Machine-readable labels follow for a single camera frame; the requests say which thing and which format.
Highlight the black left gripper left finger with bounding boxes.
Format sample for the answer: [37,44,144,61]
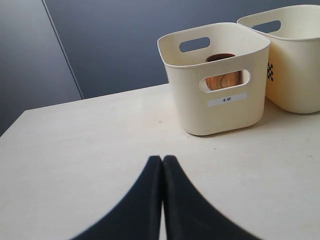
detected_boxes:
[73,155,163,240]

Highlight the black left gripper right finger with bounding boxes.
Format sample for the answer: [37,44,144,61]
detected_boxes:
[163,155,257,240]

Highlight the brown wooden cup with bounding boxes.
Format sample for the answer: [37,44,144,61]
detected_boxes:
[205,53,243,91]

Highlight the cream left storage bin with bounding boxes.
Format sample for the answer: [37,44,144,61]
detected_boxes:
[157,22,271,136]

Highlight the cream storage bin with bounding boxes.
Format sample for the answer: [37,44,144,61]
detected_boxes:
[237,4,320,114]
[157,22,271,136]

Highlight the cream middle storage bin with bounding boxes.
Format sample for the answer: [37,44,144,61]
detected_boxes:
[237,4,320,114]

